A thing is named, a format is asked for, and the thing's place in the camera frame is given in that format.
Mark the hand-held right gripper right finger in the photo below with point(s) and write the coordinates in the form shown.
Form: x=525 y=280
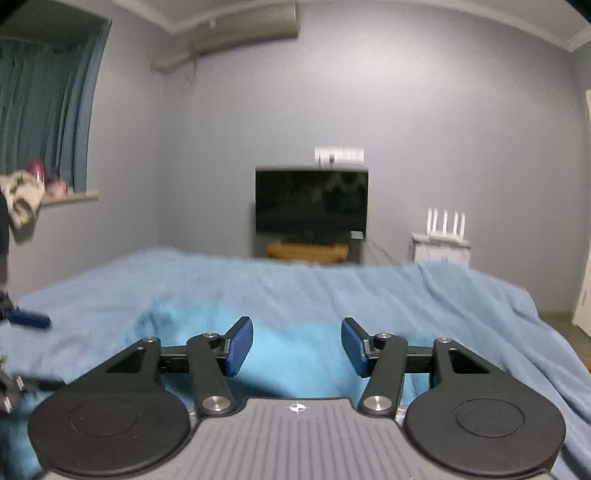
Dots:
x=354 y=346

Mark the teal curtain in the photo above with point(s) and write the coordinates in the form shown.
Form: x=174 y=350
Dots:
x=46 y=106

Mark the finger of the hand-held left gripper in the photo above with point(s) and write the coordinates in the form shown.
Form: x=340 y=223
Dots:
x=14 y=390
x=27 y=318

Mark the teal hooded jacket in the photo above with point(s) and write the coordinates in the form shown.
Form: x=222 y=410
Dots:
x=295 y=360

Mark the blue fleece blanket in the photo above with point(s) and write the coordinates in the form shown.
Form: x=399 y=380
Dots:
x=415 y=295

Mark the white air conditioner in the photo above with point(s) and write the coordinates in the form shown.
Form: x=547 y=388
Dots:
x=244 y=27

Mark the wooden monitor stand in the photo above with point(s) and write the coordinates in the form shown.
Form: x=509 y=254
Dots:
x=307 y=251

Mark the black monitor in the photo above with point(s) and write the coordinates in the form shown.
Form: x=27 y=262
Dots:
x=311 y=203

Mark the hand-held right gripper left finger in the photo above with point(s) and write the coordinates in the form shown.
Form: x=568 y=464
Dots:
x=239 y=346

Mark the white router with antennas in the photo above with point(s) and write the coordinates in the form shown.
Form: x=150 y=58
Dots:
x=445 y=226

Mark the white cabinet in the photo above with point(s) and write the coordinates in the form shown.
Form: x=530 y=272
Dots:
x=441 y=251

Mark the white door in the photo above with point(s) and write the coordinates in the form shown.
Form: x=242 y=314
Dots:
x=582 y=207

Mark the pale patterned cloth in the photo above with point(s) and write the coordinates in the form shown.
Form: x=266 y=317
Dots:
x=21 y=198

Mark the wooden window sill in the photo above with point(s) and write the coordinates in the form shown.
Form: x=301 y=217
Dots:
x=74 y=196

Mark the pink object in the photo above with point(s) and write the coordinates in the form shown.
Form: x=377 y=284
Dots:
x=57 y=187
x=37 y=170

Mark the white wall socket strip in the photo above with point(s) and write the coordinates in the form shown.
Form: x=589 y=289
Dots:
x=339 y=154

